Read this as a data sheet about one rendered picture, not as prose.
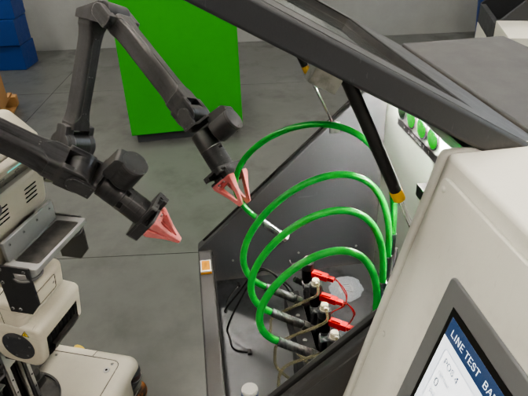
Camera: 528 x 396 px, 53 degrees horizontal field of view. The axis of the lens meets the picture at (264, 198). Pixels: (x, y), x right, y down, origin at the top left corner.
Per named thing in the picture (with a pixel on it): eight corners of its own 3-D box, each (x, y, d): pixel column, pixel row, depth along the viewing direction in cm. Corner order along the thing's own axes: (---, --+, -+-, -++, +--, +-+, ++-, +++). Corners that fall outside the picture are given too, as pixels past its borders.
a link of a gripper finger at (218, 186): (262, 193, 127) (242, 160, 128) (244, 200, 121) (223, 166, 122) (245, 206, 131) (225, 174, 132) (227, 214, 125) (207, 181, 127)
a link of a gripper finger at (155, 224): (182, 243, 110) (146, 216, 108) (163, 262, 113) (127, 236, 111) (190, 225, 116) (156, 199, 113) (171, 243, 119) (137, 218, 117)
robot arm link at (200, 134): (198, 135, 133) (185, 137, 128) (217, 119, 129) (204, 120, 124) (212, 159, 132) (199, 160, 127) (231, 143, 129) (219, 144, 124)
